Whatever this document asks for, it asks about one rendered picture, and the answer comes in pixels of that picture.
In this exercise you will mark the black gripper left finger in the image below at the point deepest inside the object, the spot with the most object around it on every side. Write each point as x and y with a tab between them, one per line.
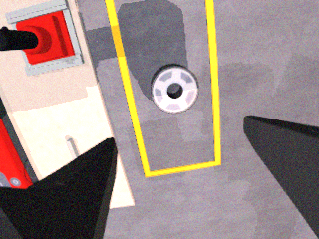
70	203

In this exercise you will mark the yellow rectangular outline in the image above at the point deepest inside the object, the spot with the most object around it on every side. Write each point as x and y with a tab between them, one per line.
127	85

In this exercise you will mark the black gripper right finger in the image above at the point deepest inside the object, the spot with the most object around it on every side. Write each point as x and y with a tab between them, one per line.
291	153

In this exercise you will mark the black wheel with white rim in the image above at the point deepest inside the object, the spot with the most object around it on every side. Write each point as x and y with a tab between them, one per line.
184	98

